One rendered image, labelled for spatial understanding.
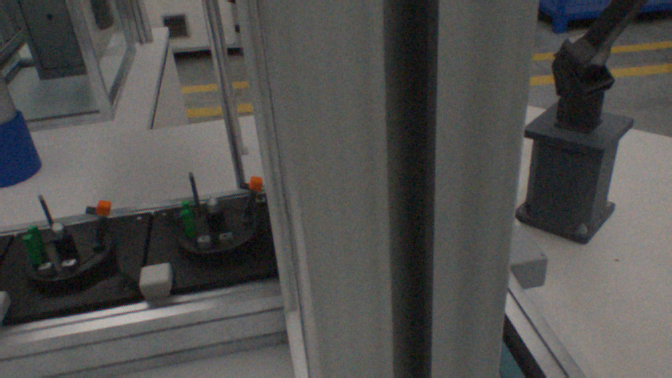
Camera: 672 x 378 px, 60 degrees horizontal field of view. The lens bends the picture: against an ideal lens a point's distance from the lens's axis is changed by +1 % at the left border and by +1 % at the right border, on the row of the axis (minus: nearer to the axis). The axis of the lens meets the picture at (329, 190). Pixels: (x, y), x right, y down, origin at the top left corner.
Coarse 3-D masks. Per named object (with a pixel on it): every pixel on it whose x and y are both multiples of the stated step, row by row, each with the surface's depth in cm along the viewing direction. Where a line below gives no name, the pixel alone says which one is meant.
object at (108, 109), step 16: (80, 16) 158; (80, 32) 161; (128, 32) 226; (80, 48) 162; (96, 64) 166; (128, 64) 211; (96, 80) 168; (96, 96) 170; (112, 96) 184; (96, 112) 173; (112, 112) 175; (32, 128) 171; (48, 128) 172
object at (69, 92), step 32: (0, 0) 154; (32, 0) 155; (64, 0) 157; (0, 32) 158; (32, 32) 159; (64, 32) 161; (96, 32) 177; (0, 64) 162; (32, 64) 163; (64, 64) 165; (32, 96) 168; (64, 96) 169
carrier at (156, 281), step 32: (192, 192) 101; (160, 224) 105; (192, 224) 99; (224, 224) 98; (256, 224) 99; (160, 256) 97; (192, 256) 95; (224, 256) 94; (256, 256) 94; (160, 288) 89; (192, 288) 90
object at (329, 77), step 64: (256, 0) 7; (320, 0) 6; (384, 0) 7; (448, 0) 6; (512, 0) 6; (320, 64) 6; (384, 64) 7; (448, 64) 6; (512, 64) 7; (320, 128) 7; (384, 128) 7; (448, 128) 7; (512, 128) 7; (320, 192) 7; (384, 192) 7; (448, 192) 7; (512, 192) 7; (320, 256) 7; (384, 256) 8; (448, 256) 8; (320, 320) 8; (384, 320) 8; (448, 320) 8
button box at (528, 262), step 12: (516, 228) 97; (516, 240) 94; (528, 240) 94; (516, 252) 92; (528, 252) 92; (540, 252) 91; (516, 264) 90; (528, 264) 90; (540, 264) 91; (516, 276) 91; (528, 276) 92; (540, 276) 92
